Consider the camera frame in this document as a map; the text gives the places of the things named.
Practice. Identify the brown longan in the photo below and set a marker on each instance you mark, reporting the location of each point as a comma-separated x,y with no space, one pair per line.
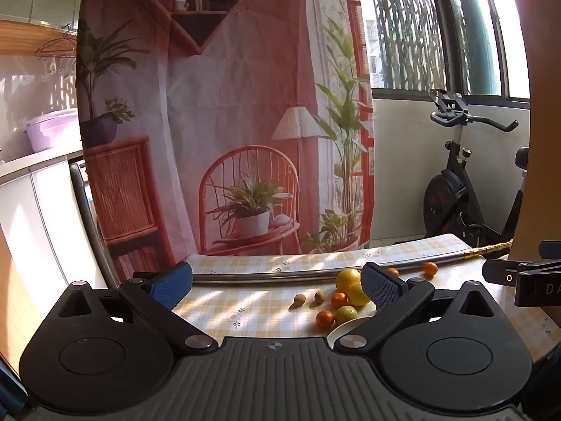
319,297
299,301

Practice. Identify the long metal pole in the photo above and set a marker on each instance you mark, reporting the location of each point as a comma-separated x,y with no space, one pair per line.
263,275

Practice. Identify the wooden wall shelf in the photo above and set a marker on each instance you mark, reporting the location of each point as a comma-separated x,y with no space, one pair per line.
26,35

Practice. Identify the large oval yellow lemon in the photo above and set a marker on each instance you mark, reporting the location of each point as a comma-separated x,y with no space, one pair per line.
357,296

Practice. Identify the cream round plate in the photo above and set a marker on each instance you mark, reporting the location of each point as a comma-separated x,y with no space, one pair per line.
342,332

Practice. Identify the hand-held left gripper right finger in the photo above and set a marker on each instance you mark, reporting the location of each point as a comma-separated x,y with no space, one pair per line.
381,287

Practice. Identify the printed room backdrop cloth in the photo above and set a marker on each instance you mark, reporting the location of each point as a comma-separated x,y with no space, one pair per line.
219,96

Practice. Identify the small orange tangerine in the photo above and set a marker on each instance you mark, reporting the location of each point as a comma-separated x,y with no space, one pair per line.
324,319
339,300
430,269
393,272

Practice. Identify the large round yellow citrus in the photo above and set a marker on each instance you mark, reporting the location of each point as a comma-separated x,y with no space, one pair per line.
346,278

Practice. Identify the black exercise bike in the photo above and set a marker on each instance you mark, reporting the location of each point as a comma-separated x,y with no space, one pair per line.
447,197

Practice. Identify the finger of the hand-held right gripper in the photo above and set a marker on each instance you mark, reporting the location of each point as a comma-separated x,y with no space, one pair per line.
499,272

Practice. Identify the yellow-green lemon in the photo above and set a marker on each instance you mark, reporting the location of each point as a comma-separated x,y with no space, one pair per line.
346,315

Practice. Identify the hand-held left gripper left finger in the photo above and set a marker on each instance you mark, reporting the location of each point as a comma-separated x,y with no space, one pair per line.
171,285

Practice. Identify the white cabinet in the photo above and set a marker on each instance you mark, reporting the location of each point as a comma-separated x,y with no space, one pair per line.
44,210

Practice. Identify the brown wooden board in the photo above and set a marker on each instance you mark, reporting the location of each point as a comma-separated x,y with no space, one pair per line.
541,118

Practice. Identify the purple plastic basin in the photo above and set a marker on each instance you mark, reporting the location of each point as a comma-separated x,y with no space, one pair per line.
50,129

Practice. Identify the yellow plaid floral tablecloth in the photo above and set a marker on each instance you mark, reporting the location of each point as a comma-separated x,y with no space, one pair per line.
245,302

